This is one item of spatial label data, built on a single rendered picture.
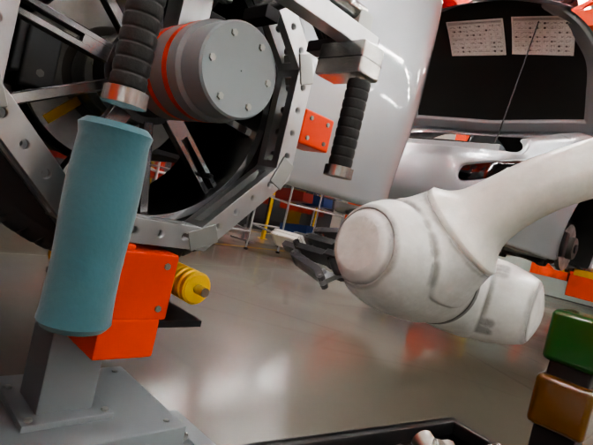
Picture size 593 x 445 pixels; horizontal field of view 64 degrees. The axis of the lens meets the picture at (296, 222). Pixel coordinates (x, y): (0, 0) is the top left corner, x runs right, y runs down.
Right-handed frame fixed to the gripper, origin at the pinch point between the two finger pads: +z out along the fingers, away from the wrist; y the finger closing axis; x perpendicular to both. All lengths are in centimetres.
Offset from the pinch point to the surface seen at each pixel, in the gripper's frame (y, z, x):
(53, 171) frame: -23.7, 9.2, 28.2
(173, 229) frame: -13.6, 9.3, 10.7
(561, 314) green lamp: -12, -48, 15
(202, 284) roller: -13.9, 10.1, -1.8
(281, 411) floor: 0, 47, -89
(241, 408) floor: -9, 54, -80
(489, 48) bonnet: 312, 115, -87
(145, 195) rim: -11.2, 19.7, 14.0
